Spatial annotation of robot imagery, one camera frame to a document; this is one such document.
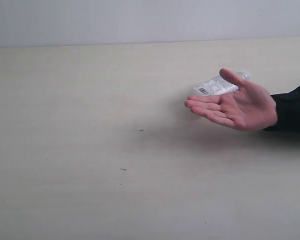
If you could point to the open bare human hand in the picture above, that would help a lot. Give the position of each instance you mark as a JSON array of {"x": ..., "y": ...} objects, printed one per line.
[{"x": 250, "y": 108}]

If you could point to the clear bottle with barcode label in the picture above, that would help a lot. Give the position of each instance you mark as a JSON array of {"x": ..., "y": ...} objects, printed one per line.
[{"x": 213, "y": 87}]

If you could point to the black sleeved forearm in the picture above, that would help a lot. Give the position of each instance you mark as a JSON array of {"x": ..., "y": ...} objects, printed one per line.
[{"x": 288, "y": 112}]

